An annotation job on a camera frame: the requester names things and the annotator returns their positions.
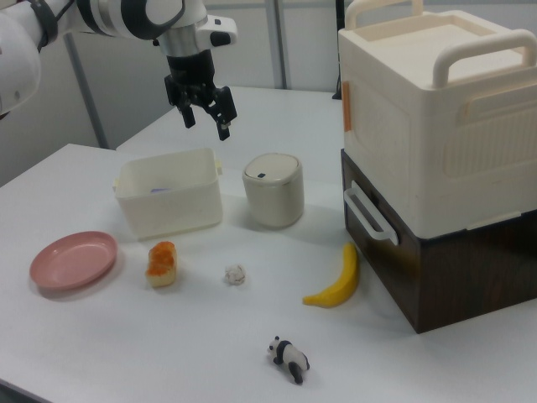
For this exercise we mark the white plastic bin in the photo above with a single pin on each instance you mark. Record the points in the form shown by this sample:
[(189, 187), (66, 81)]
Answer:
[(168, 205)]

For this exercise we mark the panda toy figure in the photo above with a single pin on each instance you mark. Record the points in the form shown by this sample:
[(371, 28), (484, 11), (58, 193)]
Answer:
[(287, 354)]

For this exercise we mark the yellow banana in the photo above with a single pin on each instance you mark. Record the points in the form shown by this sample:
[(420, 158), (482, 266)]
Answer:
[(342, 281)]

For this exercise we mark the beige lidded trash can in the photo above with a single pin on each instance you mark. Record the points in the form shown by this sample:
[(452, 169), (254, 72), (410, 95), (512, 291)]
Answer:
[(273, 193)]

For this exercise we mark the pink plate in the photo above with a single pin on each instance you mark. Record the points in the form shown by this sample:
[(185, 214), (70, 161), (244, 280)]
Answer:
[(73, 260)]

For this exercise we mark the crumpled white paper ball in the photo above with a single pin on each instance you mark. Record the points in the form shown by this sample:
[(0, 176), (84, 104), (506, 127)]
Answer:
[(234, 274)]

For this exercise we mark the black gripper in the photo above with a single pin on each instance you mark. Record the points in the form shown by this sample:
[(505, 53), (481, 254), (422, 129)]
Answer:
[(191, 69)]

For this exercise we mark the bread with orange topping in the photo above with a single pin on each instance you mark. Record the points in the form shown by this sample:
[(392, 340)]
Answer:
[(161, 264)]

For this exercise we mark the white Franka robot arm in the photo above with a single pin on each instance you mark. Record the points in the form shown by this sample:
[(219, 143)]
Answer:
[(121, 17)]

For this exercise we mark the orange tape strip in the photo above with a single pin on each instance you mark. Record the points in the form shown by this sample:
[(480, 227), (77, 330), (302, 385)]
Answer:
[(347, 107)]

